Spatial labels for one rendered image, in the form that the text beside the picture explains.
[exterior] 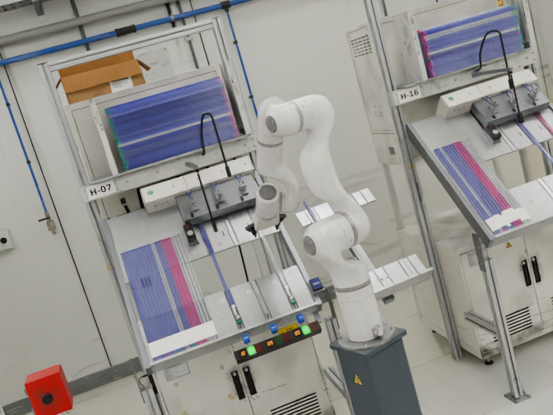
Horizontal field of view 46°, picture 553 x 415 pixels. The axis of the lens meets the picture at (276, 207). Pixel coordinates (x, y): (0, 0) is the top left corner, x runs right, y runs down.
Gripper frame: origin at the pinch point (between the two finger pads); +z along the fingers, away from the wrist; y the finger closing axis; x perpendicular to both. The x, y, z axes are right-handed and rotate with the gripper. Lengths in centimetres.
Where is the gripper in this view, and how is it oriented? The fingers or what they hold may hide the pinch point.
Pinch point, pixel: (265, 229)
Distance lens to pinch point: 259.9
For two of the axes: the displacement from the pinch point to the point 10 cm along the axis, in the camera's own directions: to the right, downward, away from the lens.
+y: -9.3, 3.1, -2.0
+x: 3.7, 8.4, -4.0
